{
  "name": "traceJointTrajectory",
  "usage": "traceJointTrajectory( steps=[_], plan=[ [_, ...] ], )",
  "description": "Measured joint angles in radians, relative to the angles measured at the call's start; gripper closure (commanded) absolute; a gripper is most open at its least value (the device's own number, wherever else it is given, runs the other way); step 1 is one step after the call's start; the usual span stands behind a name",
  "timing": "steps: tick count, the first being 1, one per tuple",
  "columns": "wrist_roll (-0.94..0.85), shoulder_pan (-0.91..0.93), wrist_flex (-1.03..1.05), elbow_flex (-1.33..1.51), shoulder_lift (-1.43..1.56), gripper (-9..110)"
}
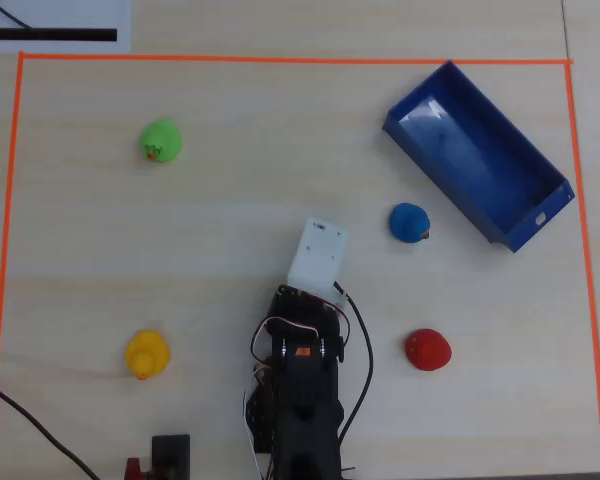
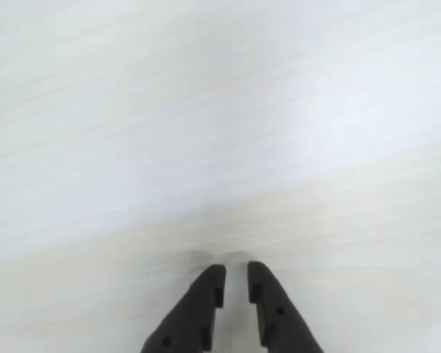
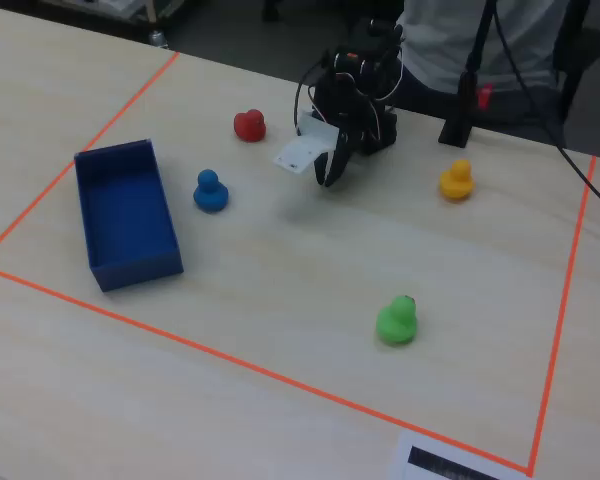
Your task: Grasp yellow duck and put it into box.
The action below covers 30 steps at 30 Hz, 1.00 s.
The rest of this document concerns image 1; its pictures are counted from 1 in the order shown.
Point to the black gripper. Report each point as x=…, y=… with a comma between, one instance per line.
x=291, y=298

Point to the yellow rubber duck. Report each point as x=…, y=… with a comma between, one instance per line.
x=147, y=352

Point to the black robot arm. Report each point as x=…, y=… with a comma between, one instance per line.
x=305, y=400

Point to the red rubber duck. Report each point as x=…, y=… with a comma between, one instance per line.
x=427, y=350

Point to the blue rubber duck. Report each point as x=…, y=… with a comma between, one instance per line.
x=407, y=222

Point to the green rubber duck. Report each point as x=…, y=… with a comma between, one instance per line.
x=162, y=140

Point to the blue plastic box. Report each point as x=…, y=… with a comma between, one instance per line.
x=480, y=160

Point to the red clamp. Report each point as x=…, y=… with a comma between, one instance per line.
x=133, y=470

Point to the orange tape strip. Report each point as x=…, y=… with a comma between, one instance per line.
x=5, y=240
x=585, y=250
x=280, y=59

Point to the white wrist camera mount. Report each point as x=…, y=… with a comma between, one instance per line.
x=317, y=255

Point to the black camera stand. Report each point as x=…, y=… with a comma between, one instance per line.
x=170, y=455

